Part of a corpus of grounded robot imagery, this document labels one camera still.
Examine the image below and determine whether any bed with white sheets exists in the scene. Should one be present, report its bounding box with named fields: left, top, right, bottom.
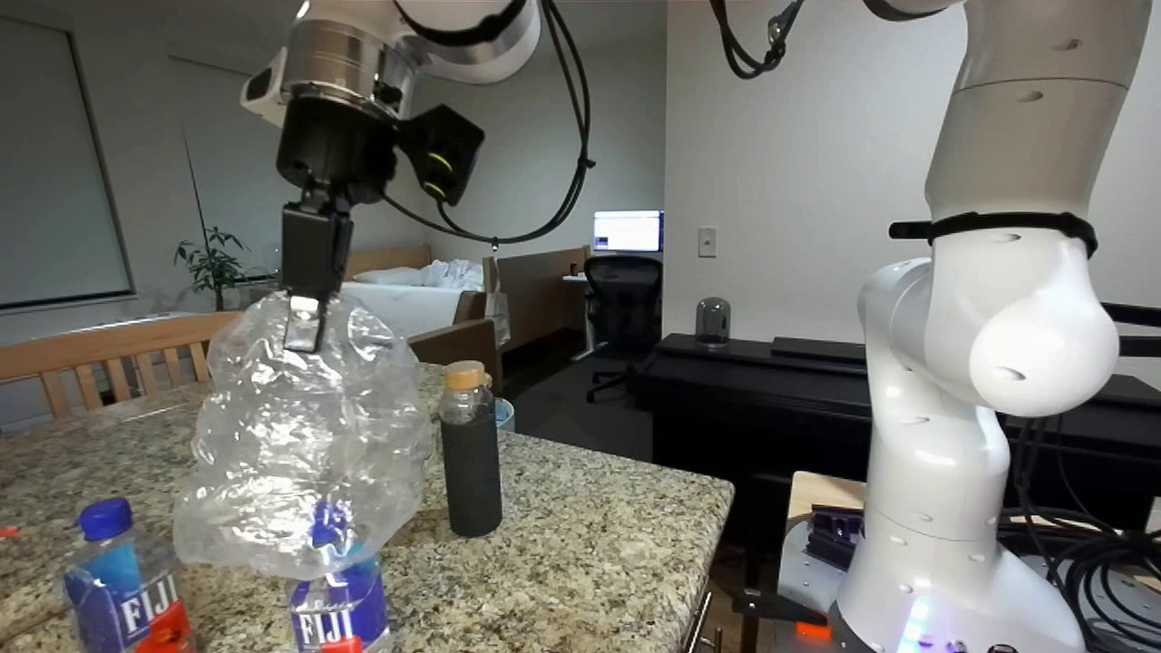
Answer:
left=340, top=247, right=482, bottom=339

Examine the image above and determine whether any black office chair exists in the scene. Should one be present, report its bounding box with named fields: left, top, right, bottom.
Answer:
left=584, top=253, right=662, bottom=403

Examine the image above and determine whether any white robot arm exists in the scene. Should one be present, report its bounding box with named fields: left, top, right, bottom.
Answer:
left=239, top=0, right=1154, bottom=653

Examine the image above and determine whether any left Fiji water bottle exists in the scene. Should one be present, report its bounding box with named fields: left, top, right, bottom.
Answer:
left=62, top=496, right=197, bottom=653

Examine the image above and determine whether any black digital piano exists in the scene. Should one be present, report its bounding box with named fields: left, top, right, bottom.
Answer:
left=632, top=334, right=1161, bottom=540

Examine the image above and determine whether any right Fiji water bottle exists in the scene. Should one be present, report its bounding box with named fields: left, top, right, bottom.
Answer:
left=288, top=500, right=390, bottom=653

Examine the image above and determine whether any fiji water bottle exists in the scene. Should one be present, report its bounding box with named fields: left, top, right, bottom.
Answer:
left=288, top=500, right=390, bottom=653
left=62, top=496, right=197, bottom=653

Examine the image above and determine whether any wooden chair back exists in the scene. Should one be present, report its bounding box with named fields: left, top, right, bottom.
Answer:
left=0, top=313, right=233, bottom=420

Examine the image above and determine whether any green potted plant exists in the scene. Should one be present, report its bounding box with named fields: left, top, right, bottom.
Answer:
left=175, top=224, right=244, bottom=310

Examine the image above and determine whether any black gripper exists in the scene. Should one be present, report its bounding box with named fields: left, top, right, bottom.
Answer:
left=274, top=97, right=394, bottom=351

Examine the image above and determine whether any clear plastic bag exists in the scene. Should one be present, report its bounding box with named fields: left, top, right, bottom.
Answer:
left=175, top=291, right=435, bottom=582

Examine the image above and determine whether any black cable bundle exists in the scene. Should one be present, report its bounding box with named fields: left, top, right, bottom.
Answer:
left=1006, top=396, right=1161, bottom=653

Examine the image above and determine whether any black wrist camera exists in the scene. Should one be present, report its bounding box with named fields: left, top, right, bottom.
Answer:
left=400, top=104, right=482, bottom=202

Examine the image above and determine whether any black bottle with wooden cap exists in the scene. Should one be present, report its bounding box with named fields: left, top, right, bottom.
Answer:
left=440, top=361, right=499, bottom=538

